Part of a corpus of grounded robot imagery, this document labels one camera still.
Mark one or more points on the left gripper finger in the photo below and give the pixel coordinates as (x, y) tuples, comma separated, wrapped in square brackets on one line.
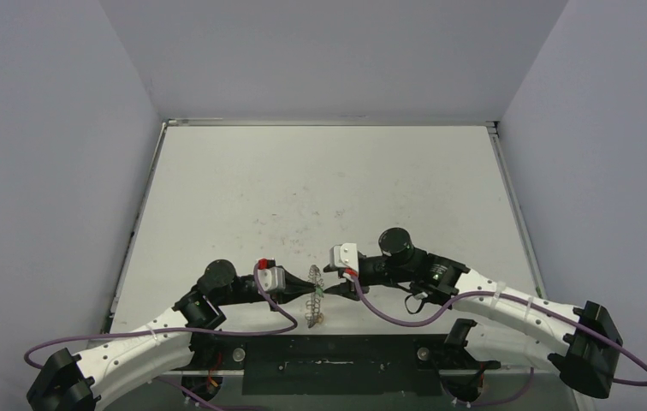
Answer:
[(292, 294), (293, 282)]

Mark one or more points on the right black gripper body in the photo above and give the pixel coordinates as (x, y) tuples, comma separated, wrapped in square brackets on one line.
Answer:
[(349, 283)]

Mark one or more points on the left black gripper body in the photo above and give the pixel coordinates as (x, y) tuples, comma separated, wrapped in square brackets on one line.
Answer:
[(243, 294)]

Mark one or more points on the metal disc with key rings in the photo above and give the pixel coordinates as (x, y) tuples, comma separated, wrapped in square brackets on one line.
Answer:
[(314, 314)]

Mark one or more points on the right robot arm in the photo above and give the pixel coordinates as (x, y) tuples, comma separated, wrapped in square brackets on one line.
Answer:
[(578, 344)]

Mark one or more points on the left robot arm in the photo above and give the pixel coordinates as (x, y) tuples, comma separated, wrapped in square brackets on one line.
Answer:
[(94, 378)]

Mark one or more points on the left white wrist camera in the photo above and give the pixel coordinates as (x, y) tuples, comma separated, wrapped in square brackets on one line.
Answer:
[(270, 276)]

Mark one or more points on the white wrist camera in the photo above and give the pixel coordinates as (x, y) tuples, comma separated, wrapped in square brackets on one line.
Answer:
[(343, 257), (270, 276)]

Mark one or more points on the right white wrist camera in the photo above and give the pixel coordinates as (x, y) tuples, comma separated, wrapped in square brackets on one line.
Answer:
[(343, 257)]

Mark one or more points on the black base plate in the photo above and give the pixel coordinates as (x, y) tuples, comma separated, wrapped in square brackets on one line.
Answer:
[(333, 365)]

